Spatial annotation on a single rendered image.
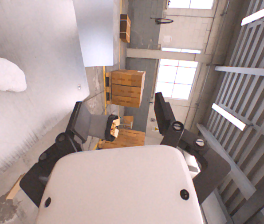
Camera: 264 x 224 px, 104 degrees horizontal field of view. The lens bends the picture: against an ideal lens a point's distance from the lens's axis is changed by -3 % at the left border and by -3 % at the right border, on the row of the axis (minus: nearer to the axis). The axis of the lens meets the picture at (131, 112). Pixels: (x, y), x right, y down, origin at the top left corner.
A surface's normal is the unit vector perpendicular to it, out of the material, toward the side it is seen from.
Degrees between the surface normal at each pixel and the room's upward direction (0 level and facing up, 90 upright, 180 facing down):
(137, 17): 90
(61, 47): 0
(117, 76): 90
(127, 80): 90
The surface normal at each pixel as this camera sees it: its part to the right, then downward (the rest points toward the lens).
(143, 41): -0.17, 0.39
